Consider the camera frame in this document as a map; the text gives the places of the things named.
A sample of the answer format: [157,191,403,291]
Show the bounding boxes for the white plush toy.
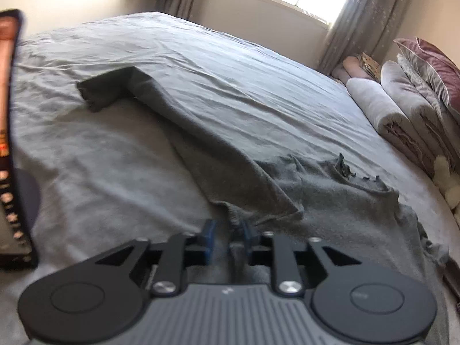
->
[433,156,460,223]

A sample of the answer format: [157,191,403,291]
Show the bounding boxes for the light grey bed sheet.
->
[1,13,459,344]

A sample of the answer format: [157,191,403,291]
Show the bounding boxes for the folded grey quilt upper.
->
[380,55,459,172]

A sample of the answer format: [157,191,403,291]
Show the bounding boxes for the rolled grey quilt lower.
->
[346,78,434,177]

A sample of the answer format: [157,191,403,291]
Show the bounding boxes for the grey curtain right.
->
[316,0,409,76]

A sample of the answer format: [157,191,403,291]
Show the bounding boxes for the pink pillow by curtain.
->
[342,52,381,83]

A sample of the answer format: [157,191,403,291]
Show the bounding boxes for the dark grey sweater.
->
[77,67,451,284]

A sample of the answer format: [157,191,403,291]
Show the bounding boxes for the mauve velvet pillow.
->
[394,37,460,123]

